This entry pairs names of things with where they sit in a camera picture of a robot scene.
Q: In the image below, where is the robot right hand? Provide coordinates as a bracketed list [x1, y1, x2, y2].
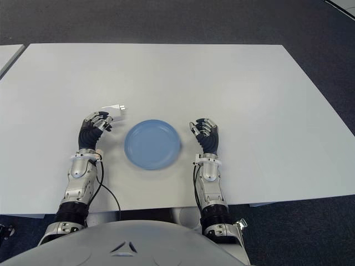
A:
[189, 117, 220, 155]

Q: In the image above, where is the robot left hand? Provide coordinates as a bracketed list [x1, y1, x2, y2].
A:
[78, 110, 115, 151]

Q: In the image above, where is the white charger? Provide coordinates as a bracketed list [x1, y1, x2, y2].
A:
[101, 103, 128, 122]

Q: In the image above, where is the metal clip on arm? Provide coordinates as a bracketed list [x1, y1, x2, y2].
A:
[234, 218, 249, 231]

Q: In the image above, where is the blue plate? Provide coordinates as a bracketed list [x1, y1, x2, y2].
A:
[124, 119, 182, 171]

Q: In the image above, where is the white neighbouring table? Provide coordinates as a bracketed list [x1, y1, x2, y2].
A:
[0, 44, 27, 80]

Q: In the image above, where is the grey robot torso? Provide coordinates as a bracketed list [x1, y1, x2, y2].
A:
[0, 220, 250, 266]

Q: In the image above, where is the black object on carpet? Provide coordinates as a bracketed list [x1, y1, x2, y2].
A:
[0, 223, 16, 242]

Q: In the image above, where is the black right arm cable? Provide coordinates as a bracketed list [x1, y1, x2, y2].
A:
[193, 163, 204, 212]

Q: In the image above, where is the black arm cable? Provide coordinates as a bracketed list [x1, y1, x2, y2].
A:
[193, 163, 204, 212]
[93, 159, 121, 220]

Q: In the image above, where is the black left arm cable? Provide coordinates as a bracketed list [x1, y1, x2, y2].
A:
[93, 159, 121, 220]

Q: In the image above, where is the white pedestal under table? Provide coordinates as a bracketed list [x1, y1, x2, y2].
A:
[169, 207, 203, 231]

